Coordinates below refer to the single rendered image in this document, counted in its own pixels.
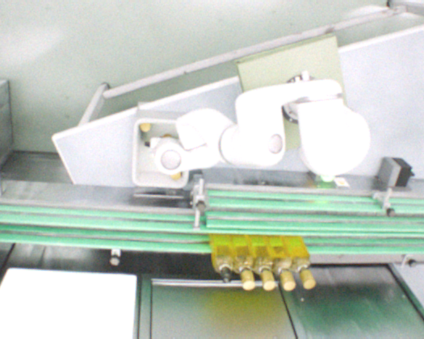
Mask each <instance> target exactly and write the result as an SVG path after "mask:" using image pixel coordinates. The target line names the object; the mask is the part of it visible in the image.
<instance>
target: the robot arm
mask: <svg viewBox="0 0 424 339"><path fill-rule="evenodd" d="M301 74H302V77H303V80H300V78H299V77H296V78H295V79H296V81H295V82H290V83H286V84H281V85H276V86H268V87H267V86H264V87H261V88H257V89H253V90H249V91H246V92H245V93H244V94H241V95H240V96H239V97H238V98H237V100H236V102H235V105H236V112H237V124H234V123H233V122H232V121H231V120H230V119H228V118H227V117H226V116H224V115H223V114H221V113H220V112H219V111H217V110H215V109H212V108H202V109H197V110H192V111H188V112H186V113H184V114H183V115H180V117H179V118H178V119H177V122H176V128H177V133H178V137H179V139H180V140H176V139H175V138H174V137H166V138H162V137H161V136H160V138H153V139H151V142H145V147H148V148H150V149H149V153H150V155H151V156H152V157H154V158H155V161H156V164H157V167H158V168H159V169H160V171H162V172H163V173H165V174H176V173H178V172H180V171H184V170H193V169H198V168H201V169H206V168H209V167H212V166H214V165H215V164H216V163H217V162H218V161H222V162H223V163H225V164H228V165H249V166H271V165H274V164H276V163H277V162H278V161H279V160H280V159H281V158H282V157H283V155H284V151H285V134H284V127H283V115H282V105H283V108H284V110H285V111H286V113H287V114H288V115H289V116H290V117H291V118H293V119H296V120H298V121H299V129H300V139H301V142H300V144H299V146H298V149H297V153H298V157H299V158H300V160H301V161H302V162H303V163H304V164H305V165H306V166H307V167H308V168H309V169H310V170H312V172H314V173H315V174H317V175H320V176H322V177H328V176H334V175H339V174H344V173H345V172H347V171H349V170H352V169H354V168H355V167H356V166H357V165H359V164H361V161H362V160H363V159H364V158H365V157H366V155H367V150H368V148H369V144H370V132H369V129H368V126H367V123H366V121H365V120H364V118H363V117H362V116H361V115H360V114H358V113H357V112H355V111H354V110H352V109H351V108H349V107H347V106H344V105H343V98H342V90H341V87H340V85H339V84H338V82H336V81H335V80H333V79H328V78H327V79H326V78H324V79H318V78H317V79H313V80H309V75H308V72H307V71H304V72H303V71H302V72H301Z"/></svg>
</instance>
